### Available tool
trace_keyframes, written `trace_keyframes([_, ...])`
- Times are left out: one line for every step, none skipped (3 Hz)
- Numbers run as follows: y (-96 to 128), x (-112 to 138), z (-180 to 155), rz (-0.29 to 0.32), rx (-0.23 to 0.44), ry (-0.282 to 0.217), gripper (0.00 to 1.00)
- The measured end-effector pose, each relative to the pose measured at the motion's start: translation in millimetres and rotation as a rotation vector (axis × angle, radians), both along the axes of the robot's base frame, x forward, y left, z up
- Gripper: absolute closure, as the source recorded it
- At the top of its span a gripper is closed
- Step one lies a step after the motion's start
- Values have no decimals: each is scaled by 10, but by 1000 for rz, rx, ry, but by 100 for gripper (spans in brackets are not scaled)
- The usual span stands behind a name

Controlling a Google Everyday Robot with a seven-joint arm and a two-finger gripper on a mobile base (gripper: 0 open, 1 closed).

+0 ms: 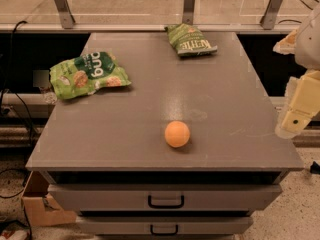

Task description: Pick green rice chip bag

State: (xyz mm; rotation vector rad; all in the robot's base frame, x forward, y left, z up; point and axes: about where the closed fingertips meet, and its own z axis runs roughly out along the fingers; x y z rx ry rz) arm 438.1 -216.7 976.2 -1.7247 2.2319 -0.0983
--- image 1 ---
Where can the orange ball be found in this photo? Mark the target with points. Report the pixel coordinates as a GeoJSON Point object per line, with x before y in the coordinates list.
{"type": "Point", "coordinates": [177, 134]}

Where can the lower grey drawer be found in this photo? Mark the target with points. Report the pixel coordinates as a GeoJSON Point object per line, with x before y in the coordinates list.
{"type": "Point", "coordinates": [164, 226]}

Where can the upper grey drawer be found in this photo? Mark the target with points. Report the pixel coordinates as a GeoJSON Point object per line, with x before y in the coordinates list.
{"type": "Point", "coordinates": [164, 197]}

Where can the black plug on floor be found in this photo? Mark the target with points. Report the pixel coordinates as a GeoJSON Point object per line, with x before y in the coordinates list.
{"type": "Point", "coordinates": [315, 168]}

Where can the grey drawer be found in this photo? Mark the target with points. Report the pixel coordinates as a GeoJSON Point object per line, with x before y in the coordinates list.
{"type": "Point", "coordinates": [164, 197]}
{"type": "Point", "coordinates": [164, 226]}

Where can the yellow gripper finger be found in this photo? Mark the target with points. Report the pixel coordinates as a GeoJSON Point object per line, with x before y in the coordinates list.
{"type": "Point", "coordinates": [301, 104]}
{"type": "Point", "coordinates": [286, 45]}

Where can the middle metal bracket post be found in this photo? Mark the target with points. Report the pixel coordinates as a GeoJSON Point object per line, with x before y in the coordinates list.
{"type": "Point", "coordinates": [188, 11]}

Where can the green rice chip bag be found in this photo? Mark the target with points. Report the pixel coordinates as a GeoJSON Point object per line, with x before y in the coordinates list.
{"type": "Point", "coordinates": [87, 74]}

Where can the green Kettle chip bag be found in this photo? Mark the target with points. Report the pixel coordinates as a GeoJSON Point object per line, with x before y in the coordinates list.
{"type": "Point", "coordinates": [188, 40]}

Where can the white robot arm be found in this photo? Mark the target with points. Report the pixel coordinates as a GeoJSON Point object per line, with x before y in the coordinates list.
{"type": "Point", "coordinates": [307, 50]}

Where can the cardboard box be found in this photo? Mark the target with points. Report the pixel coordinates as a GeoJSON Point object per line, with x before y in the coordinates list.
{"type": "Point", "coordinates": [40, 207]}

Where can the grey drawer cabinet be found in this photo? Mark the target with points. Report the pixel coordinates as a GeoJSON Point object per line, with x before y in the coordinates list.
{"type": "Point", "coordinates": [117, 136]}

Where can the metal bracket post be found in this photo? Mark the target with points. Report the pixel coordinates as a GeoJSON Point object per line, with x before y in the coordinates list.
{"type": "Point", "coordinates": [66, 18]}
{"type": "Point", "coordinates": [188, 11]}
{"type": "Point", "coordinates": [268, 20]}

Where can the right metal bracket post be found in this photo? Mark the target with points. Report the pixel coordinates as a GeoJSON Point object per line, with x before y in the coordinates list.
{"type": "Point", "coordinates": [268, 20]}

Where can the left metal bracket post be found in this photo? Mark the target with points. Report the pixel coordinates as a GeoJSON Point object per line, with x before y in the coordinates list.
{"type": "Point", "coordinates": [66, 18]}

